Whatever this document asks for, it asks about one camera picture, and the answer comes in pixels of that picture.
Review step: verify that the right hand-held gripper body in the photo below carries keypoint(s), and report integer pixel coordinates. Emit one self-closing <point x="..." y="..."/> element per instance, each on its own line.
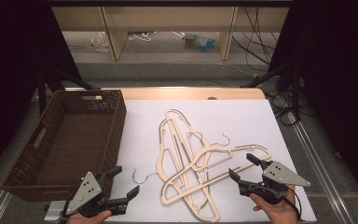
<point x="279" y="175"/>

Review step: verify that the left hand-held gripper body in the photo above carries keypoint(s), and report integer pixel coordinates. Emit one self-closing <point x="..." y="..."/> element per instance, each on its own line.
<point x="85" y="194"/>

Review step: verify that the beige plastic clothes hanger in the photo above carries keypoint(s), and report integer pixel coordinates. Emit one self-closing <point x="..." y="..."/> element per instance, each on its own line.
<point x="158" y="161"/>
<point x="171" y="111"/>
<point x="254" y="146"/>

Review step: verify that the brown woven storage basket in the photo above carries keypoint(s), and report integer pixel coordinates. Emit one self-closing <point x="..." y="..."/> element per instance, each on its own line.
<point x="74" y="146"/>

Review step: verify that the person's left hand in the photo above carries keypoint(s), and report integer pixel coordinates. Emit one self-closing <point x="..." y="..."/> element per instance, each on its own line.
<point x="87" y="220"/>

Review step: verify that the person's right hand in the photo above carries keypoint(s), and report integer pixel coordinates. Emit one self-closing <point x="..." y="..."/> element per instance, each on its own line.
<point x="281" y="214"/>

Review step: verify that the white paper sheet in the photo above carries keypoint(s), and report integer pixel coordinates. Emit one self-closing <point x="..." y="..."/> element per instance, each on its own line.
<point x="245" y="121"/>

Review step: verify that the black tripod stand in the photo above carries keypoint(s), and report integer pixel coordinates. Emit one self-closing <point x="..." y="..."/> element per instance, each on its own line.
<point x="289" y="81"/>
<point x="48" y="81"/>

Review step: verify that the colourful plastic bag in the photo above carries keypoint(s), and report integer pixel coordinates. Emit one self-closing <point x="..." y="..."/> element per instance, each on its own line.
<point x="200" y="42"/>

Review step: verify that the clear plastic bag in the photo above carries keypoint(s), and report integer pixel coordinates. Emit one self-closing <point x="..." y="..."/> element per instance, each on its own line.
<point x="100" y="42"/>

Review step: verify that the light wooden shelf unit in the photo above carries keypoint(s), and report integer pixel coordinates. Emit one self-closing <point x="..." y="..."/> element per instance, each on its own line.
<point x="171" y="18"/>

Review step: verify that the silver metal bracket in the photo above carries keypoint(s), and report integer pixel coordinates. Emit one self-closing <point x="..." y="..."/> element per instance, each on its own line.
<point x="53" y="211"/>

